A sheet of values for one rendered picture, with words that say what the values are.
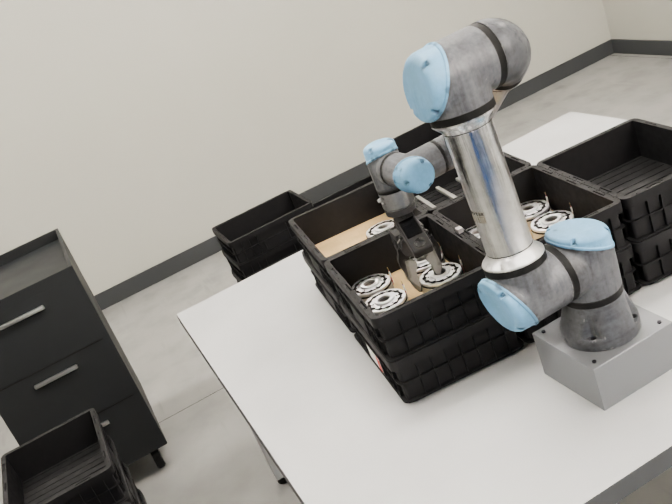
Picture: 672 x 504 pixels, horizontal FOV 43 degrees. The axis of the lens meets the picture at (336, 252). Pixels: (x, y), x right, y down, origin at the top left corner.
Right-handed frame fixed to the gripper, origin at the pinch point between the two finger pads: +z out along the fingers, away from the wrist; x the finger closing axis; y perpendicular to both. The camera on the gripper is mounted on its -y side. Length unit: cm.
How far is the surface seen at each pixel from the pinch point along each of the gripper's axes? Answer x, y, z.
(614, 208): -39.6, -18.0, -7.4
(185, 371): 85, 190, 85
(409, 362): 13.6, -20.6, 4.5
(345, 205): 4, 58, -5
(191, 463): 88, 113, 85
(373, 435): 26.6, -23.8, 15.1
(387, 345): 16.5, -19.3, -0.6
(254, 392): 48, 15, 15
